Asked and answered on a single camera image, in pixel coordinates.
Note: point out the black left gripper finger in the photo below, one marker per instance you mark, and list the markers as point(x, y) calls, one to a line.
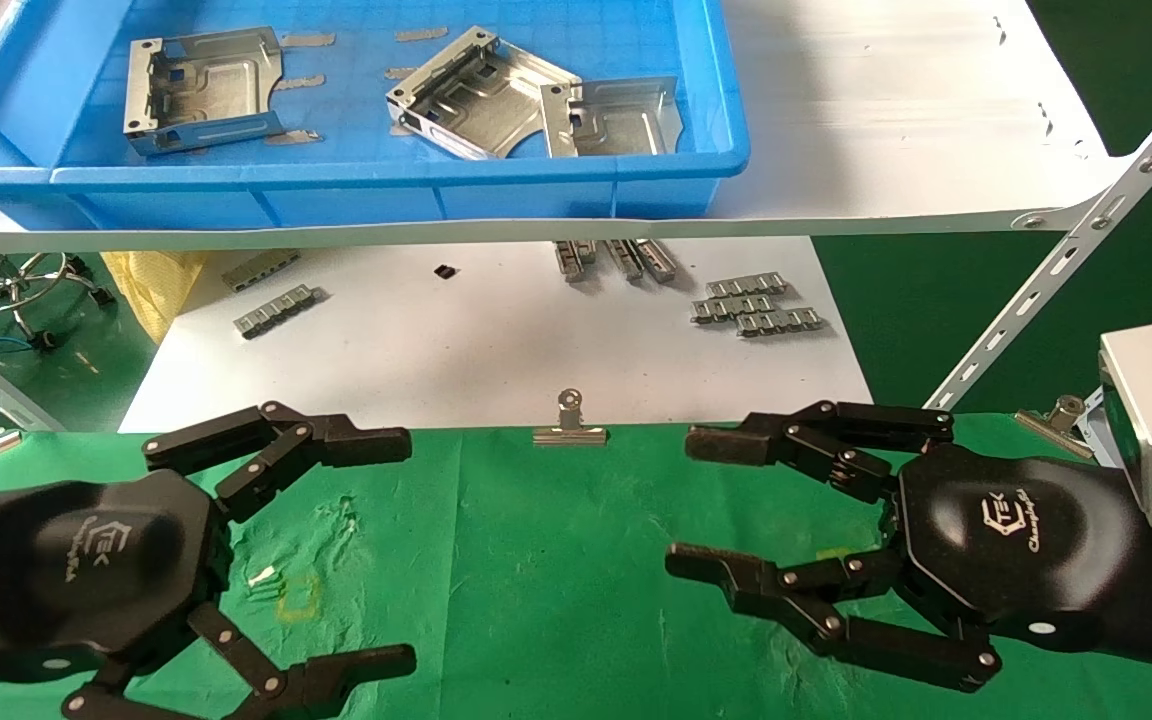
point(336, 675)
point(356, 445)

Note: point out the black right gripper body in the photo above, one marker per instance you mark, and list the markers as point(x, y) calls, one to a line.
point(1016, 540)

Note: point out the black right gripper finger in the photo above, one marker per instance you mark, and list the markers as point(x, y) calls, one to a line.
point(736, 443)
point(726, 575)

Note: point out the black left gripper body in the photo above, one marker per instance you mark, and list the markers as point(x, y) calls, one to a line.
point(86, 570)

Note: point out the silver sheet metal bracket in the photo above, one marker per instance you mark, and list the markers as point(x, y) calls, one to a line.
point(476, 95)
point(211, 95)
point(616, 120)

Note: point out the white paper scrap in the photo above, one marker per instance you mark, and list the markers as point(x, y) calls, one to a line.
point(262, 576)

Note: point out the green cloth mat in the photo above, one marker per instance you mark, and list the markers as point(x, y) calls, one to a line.
point(536, 560)

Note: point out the small black chip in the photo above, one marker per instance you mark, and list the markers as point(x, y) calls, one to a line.
point(445, 271)

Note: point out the blue plastic bin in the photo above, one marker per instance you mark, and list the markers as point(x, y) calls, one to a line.
point(356, 190)

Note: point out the long white slotted angle strut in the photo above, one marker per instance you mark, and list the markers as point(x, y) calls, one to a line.
point(1086, 235)

